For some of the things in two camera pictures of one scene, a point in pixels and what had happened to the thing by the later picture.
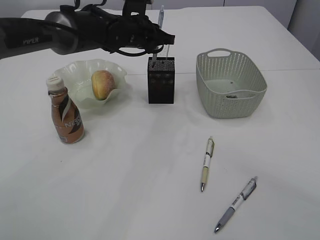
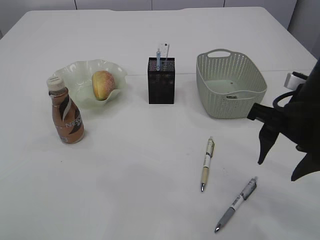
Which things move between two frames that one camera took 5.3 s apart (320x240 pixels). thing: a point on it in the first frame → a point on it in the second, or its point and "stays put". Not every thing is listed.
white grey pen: x=248 y=189 stays put
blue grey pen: x=160 y=22 → x=158 y=60
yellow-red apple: x=102 y=82 stays put
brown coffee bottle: x=66 y=116 stays put
